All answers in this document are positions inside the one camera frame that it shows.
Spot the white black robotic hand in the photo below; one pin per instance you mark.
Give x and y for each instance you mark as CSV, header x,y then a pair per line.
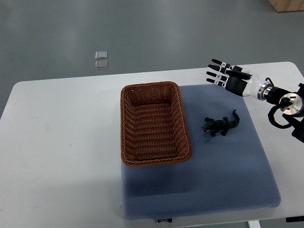
x,y
236,80

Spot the dark crocodile toy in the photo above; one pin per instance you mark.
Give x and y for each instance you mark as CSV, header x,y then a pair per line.
x,y
221,126

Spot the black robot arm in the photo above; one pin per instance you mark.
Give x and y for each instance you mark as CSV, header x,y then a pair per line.
x,y
290,103

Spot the brown wicker basket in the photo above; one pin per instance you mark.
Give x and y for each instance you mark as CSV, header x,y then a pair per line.
x,y
154,129

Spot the wooden box corner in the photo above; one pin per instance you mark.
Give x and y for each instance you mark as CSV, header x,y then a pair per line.
x,y
287,5

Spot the blue-grey foam mat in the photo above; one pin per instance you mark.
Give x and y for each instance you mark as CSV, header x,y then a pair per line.
x,y
224,173

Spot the upper metal floor plate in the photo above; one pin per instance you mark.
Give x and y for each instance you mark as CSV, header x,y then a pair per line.
x,y
101,55

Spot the white table leg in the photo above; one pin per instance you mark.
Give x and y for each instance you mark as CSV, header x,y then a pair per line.
x,y
254,224

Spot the black table control panel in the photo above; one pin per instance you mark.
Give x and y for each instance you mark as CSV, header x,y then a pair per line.
x,y
295,219

